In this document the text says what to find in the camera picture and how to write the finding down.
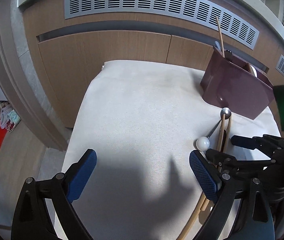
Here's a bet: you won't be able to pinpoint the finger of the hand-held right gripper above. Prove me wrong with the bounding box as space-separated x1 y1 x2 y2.
205 148 277 173
231 134 284 151

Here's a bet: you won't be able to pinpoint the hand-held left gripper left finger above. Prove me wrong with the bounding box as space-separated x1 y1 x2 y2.
11 149 98 240

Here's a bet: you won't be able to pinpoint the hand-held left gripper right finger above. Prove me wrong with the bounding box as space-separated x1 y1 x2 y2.
189 150 276 240

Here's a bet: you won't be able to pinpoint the metal spoon with white ball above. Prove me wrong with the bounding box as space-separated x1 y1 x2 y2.
196 107 232 152

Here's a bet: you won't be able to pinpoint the brown plastic utensil holder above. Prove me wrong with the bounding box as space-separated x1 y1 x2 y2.
200 45 275 120

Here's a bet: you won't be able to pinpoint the white table cloth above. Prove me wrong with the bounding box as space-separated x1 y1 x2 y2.
35 59 283 240

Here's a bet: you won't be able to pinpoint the white patterned slippers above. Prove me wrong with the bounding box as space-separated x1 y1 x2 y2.
0 104 22 132

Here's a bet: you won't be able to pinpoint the wooden kitchen cabinet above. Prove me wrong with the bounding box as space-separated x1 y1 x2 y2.
23 0 284 130

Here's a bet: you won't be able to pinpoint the long grey vent grille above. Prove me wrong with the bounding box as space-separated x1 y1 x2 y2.
64 0 261 50

